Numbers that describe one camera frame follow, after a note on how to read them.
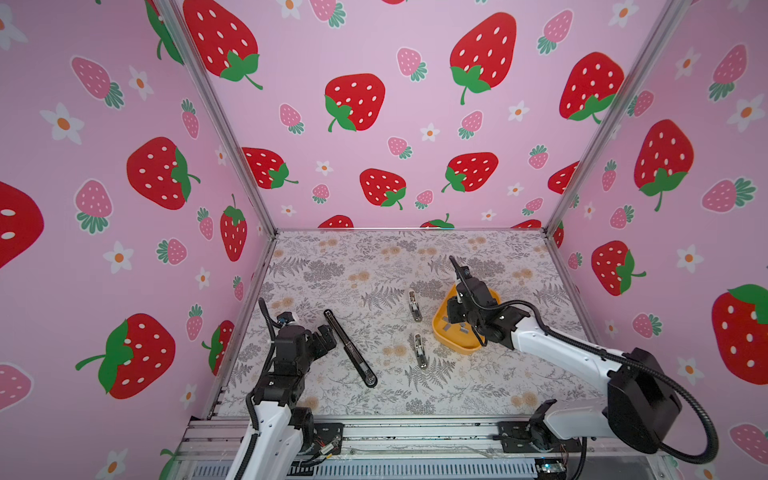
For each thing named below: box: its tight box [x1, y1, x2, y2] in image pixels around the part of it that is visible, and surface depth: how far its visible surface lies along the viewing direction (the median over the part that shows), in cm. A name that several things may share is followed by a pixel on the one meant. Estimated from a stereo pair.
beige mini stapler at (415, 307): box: [408, 290, 423, 322], surface depth 99 cm
